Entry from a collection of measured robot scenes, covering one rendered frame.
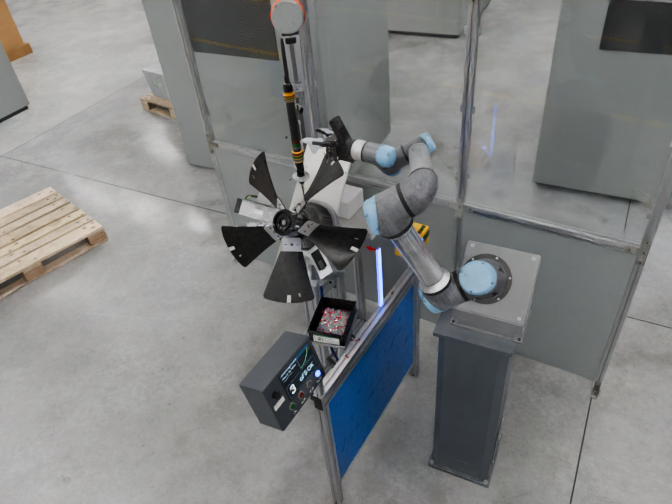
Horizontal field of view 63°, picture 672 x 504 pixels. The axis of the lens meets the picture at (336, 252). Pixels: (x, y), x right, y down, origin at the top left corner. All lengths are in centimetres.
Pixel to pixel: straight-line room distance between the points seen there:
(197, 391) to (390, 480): 125
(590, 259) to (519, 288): 78
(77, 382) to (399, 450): 201
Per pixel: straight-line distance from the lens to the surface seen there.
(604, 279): 290
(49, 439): 364
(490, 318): 214
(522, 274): 213
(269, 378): 178
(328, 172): 240
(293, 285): 245
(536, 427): 321
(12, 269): 475
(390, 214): 168
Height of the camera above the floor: 263
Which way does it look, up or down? 39 degrees down
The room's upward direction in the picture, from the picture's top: 6 degrees counter-clockwise
